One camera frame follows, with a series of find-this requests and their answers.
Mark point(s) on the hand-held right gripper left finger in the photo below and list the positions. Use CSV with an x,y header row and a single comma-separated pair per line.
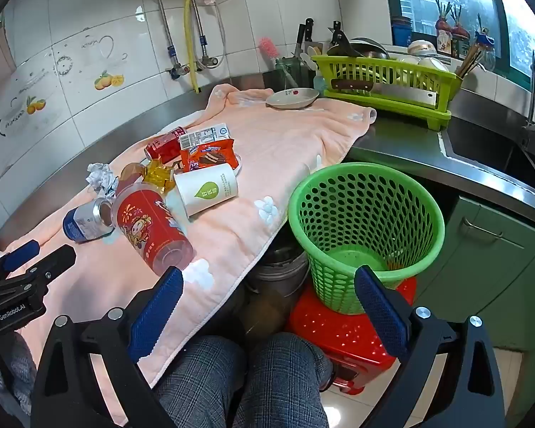
x,y
158,312

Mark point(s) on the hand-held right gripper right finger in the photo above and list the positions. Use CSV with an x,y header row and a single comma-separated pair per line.
x,y
381,312

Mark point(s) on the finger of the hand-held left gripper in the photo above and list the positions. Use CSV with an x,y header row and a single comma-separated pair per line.
x,y
55,261
21,253

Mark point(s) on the crushed blue can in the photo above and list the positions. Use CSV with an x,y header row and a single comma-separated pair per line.
x,y
82,225

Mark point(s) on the red gold labelled plastic bottle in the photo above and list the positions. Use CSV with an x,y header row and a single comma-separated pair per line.
x,y
151,227

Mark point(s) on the paper ball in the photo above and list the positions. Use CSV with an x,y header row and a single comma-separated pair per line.
x,y
100,178

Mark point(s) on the green plastic wastebasket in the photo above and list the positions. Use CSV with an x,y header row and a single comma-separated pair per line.
x,y
295,214

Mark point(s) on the white paper cup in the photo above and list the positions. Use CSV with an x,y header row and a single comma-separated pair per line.
x,y
205,189

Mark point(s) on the gold foil wrapper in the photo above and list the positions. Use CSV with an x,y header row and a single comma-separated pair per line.
x,y
158,177

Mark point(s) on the red soda can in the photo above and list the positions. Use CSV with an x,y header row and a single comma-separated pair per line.
x,y
160,145

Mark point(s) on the white milk carton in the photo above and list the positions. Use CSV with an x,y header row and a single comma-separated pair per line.
x,y
205,136

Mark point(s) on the person's left hand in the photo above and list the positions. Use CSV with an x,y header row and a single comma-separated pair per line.
x,y
6,365

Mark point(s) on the red plastic stool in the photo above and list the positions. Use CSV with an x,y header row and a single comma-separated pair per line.
x,y
339,339

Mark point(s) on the metal pot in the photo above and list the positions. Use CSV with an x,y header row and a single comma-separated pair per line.
x,y
276,267

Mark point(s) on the person's plaid trouser legs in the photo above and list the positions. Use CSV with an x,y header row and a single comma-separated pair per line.
x,y
272,379

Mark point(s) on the steel sink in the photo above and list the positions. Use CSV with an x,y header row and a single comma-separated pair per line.
x,y
481,147

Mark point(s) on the pink printed blanket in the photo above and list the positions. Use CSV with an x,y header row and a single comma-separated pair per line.
x,y
272,142

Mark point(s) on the small ceramic plate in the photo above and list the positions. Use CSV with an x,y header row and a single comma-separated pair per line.
x,y
292,98

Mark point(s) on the green dish rack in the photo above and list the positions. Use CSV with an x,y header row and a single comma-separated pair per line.
x,y
383,71

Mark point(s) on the green glass jar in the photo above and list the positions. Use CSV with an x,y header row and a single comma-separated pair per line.
x,y
290,71

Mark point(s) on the white rice paddle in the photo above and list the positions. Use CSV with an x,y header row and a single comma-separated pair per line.
x,y
308,58

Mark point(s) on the black wok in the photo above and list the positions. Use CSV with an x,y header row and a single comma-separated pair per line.
x,y
361,47

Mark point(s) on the patterned ceramic bowl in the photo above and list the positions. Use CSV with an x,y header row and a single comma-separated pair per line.
x,y
421,48

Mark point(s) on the chopstick jar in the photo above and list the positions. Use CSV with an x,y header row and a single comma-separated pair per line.
x,y
472,55

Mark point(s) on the blue container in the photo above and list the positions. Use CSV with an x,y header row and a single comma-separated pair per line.
x,y
401,31

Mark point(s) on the pink bottle brush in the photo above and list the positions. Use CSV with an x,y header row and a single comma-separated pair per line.
x,y
267,49

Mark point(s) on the sprouting onion plants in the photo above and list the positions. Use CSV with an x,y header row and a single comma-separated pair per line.
x,y
450,26

